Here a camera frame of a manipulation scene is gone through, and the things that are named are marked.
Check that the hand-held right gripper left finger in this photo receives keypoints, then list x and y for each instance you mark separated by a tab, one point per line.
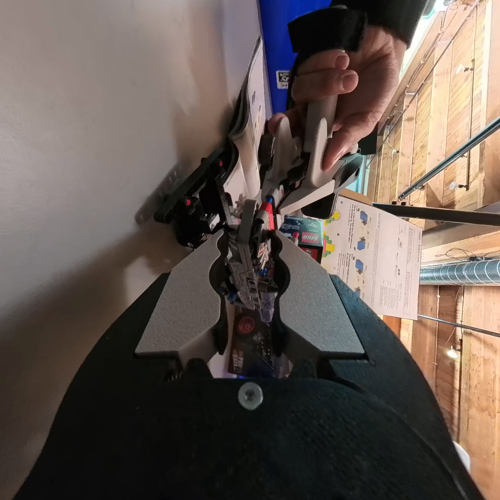
183	308

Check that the open instruction booklet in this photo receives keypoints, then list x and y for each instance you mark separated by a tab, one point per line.
254	117

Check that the thin metal rod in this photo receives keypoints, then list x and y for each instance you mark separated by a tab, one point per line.
461	325

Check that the black toy set box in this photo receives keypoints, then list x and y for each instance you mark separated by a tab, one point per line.
310	239

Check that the silver ventilation duct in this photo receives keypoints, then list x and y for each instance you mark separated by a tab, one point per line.
461	272

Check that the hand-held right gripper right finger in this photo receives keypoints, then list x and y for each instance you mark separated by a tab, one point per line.
320	312

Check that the black ceiling track rail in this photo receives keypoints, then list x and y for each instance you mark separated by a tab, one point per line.
449	158

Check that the light grey desk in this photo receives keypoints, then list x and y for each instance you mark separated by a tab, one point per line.
78	156

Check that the tagged blue storage bin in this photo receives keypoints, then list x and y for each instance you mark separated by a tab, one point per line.
281	39

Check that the grey red brick truck model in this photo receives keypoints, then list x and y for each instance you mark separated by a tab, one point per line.
246	234

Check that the instruction poster on board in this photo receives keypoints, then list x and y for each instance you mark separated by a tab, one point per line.
357	196

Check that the person's left hand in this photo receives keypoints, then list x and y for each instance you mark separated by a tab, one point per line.
363	86

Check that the printed instruction sheet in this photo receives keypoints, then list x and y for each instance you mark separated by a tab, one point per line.
382	265

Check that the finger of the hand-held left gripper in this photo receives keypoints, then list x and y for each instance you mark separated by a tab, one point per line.
279	168
308	197

